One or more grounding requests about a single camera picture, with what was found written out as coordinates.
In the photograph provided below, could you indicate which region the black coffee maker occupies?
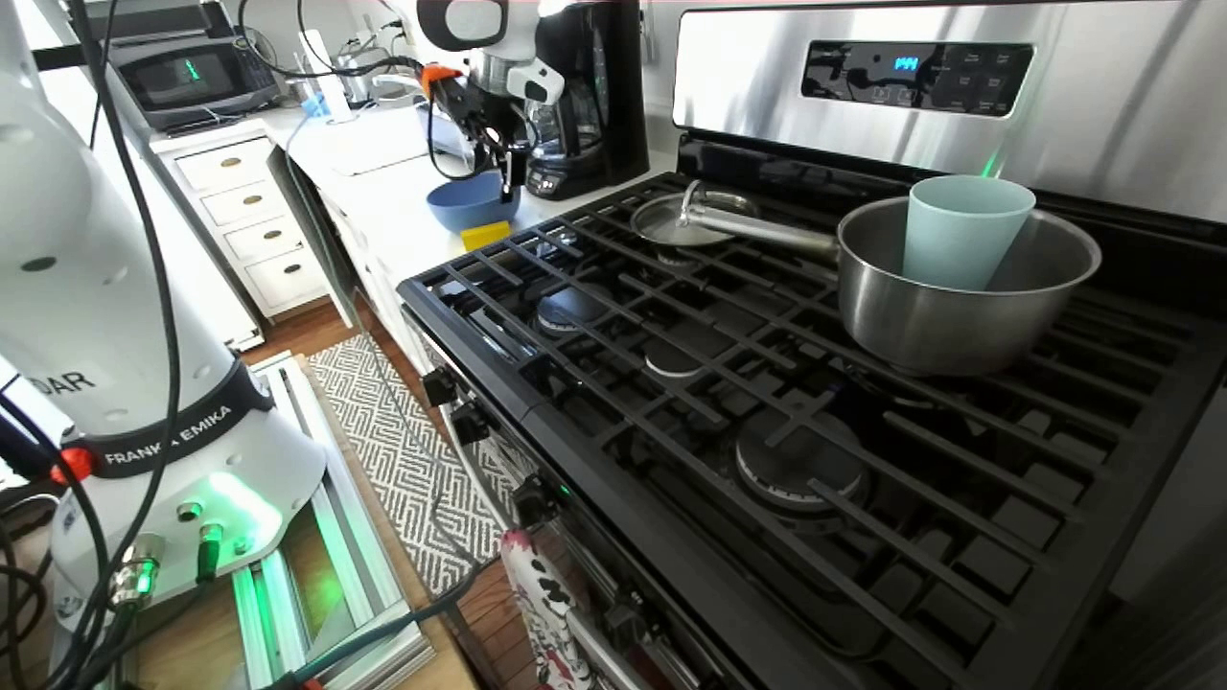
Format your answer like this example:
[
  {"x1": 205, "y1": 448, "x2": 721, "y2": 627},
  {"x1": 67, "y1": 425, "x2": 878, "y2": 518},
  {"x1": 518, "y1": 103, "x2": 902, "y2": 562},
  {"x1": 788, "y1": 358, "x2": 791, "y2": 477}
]
[{"x1": 524, "y1": 0, "x2": 652, "y2": 201}]

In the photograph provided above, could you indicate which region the oven door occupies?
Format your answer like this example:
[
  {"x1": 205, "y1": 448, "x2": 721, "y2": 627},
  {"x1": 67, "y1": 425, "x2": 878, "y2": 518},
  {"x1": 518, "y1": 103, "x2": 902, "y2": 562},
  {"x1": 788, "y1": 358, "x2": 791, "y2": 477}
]
[{"x1": 443, "y1": 422, "x2": 739, "y2": 690}]

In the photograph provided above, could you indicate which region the black cable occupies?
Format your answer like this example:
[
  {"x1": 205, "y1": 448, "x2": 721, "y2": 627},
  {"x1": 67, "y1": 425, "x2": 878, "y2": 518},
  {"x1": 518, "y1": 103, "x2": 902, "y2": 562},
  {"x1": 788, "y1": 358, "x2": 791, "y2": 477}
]
[{"x1": 237, "y1": 0, "x2": 425, "y2": 81}]

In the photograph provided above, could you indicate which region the blue bowl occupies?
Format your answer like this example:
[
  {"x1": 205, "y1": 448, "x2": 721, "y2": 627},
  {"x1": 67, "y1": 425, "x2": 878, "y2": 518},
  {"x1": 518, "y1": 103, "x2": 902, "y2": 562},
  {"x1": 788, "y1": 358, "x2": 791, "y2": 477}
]
[{"x1": 427, "y1": 172, "x2": 522, "y2": 235}]

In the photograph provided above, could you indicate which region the stainless steel gas stove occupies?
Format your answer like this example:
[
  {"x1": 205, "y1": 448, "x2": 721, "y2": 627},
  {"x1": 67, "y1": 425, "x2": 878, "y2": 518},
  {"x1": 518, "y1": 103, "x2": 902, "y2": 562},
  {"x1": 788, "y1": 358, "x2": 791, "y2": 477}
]
[{"x1": 397, "y1": 0, "x2": 1227, "y2": 690}]

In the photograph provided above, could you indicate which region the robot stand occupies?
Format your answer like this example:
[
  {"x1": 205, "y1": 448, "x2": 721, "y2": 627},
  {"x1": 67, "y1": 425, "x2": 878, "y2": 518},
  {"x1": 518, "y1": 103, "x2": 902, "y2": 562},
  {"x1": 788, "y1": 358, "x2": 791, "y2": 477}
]
[{"x1": 0, "y1": 349, "x2": 434, "y2": 690}]

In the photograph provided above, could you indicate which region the yellow sponge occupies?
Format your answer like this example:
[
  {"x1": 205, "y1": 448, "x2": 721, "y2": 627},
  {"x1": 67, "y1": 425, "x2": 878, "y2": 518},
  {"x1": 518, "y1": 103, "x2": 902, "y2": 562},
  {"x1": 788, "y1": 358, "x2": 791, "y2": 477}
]
[{"x1": 460, "y1": 220, "x2": 514, "y2": 253}]

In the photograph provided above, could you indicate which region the light blue plastic cup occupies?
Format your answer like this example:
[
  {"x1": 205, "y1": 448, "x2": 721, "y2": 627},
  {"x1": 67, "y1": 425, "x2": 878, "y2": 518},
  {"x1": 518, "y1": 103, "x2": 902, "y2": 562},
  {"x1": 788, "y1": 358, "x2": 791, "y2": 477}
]
[{"x1": 901, "y1": 174, "x2": 1038, "y2": 293}]

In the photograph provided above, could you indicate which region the black microwave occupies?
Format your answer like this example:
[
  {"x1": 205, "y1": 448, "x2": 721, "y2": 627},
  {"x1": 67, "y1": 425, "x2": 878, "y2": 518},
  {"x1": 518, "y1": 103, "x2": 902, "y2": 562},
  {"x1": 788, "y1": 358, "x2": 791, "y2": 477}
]
[{"x1": 105, "y1": 0, "x2": 283, "y2": 133}]

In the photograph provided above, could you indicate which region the patterned dish towel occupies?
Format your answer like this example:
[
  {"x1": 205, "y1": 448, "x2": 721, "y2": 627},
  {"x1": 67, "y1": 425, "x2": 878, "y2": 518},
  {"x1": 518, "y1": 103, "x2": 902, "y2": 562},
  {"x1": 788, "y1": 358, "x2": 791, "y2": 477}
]
[{"x1": 499, "y1": 529, "x2": 597, "y2": 690}]

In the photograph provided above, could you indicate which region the stove burner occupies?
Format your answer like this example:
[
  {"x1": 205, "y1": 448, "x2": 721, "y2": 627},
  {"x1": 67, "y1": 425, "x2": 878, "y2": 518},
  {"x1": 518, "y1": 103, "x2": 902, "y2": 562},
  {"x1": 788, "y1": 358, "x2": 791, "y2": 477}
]
[
  {"x1": 535, "y1": 285, "x2": 609, "y2": 337},
  {"x1": 734, "y1": 409, "x2": 870, "y2": 511},
  {"x1": 642, "y1": 333, "x2": 712, "y2": 380}
]

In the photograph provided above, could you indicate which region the steel pot with handle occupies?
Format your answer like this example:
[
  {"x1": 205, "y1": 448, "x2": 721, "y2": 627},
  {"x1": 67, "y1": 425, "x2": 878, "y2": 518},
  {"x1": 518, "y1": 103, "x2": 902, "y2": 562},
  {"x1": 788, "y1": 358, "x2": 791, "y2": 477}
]
[{"x1": 683, "y1": 195, "x2": 1104, "y2": 378}]

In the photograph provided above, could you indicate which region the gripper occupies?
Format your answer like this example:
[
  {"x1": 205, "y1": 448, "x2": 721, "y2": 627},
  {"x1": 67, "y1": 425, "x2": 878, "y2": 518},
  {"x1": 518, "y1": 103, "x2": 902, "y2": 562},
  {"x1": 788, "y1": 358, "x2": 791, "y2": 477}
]
[{"x1": 439, "y1": 79, "x2": 531, "y2": 203}]

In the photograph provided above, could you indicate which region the grey patterned rug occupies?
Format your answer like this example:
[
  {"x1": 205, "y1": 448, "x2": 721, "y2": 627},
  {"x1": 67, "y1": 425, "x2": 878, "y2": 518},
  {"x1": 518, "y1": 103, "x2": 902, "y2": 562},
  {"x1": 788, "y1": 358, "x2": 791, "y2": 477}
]
[{"x1": 306, "y1": 333, "x2": 521, "y2": 599}]

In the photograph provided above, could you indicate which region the white drawer cabinet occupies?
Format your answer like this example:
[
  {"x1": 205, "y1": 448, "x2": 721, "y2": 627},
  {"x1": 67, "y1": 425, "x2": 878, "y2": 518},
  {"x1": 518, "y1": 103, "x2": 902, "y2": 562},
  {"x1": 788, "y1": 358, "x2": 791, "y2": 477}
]
[{"x1": 151, "y1": 119, "x2": 334, "y2": 320}]

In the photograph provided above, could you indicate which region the white cutting board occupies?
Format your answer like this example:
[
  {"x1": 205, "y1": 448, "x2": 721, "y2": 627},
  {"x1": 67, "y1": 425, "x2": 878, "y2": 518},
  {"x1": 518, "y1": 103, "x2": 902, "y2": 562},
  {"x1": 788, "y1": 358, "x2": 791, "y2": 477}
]
[{"x1": 314, "y1": 113, "x2": 434, "y2": 178}]

